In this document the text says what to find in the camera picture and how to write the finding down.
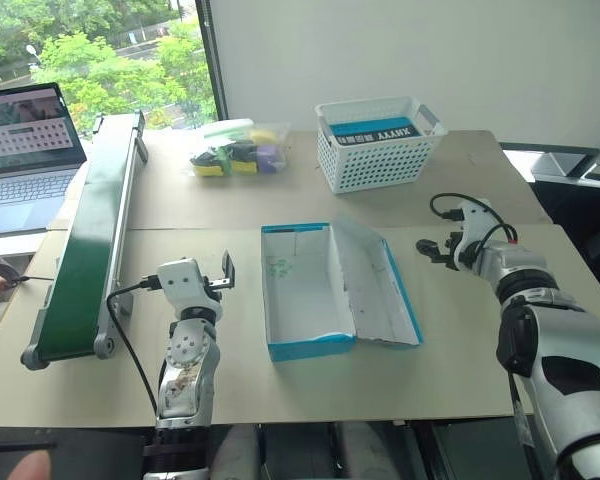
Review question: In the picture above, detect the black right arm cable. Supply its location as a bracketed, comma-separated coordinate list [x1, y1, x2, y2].
[429, 192, 520, 247]

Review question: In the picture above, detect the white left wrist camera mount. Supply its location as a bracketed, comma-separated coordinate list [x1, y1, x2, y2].
[156, 257, 222, 314]

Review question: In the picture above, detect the black window frame post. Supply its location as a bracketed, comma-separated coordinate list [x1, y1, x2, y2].
[194, 0, 230, 122]

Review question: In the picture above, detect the blue box with black label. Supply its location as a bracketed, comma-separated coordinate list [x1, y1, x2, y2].
[327, 116, 422, 147]

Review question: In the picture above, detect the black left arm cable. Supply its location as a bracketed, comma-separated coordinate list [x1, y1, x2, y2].
[105, 274, 162, 417]

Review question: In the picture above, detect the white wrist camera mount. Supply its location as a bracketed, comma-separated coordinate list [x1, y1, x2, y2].
[451, 197, 502, 272]
[156, 257, 222, 314]

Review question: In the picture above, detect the blue white box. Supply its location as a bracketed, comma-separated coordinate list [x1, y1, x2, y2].
[259, 215, 425, 363]

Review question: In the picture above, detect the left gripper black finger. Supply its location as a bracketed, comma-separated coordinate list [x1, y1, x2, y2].
[221, 250, 237, 290]

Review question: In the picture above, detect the clear bag of colourful items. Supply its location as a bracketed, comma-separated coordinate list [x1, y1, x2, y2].
[186, 118, 294, 178]

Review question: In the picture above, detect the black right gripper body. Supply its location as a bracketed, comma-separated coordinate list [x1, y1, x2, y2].
[440, 231, 465, 272]

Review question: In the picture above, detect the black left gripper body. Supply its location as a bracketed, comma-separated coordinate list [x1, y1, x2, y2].
[202, 277, 232, 304]

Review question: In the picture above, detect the silver open laptop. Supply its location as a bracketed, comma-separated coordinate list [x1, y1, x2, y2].
[0, 81, 89, 238]

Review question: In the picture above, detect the black desk with metal bar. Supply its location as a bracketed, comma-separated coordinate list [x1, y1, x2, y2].
[499, 130, 600, 262]

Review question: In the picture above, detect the gray rounded shape under table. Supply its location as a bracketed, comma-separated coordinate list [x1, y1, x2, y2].
[208, 424, 262, 480]

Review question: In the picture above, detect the pink blurred rounded shape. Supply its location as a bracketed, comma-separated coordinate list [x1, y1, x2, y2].
[6, 449, 52, 480]

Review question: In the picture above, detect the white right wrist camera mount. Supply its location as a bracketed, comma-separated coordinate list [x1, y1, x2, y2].
[451, 197, 502, 272]

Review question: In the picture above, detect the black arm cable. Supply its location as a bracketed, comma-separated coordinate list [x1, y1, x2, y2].
[105, 274, 162, 417]
[429, 192, 520, 247]

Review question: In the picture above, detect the white perforated plastic basket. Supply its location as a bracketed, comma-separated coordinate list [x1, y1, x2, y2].
[314, 95, 450, 195]

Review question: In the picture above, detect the green conveyor belt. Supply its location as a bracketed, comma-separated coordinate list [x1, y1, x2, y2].
[20, 110, 150, 372]

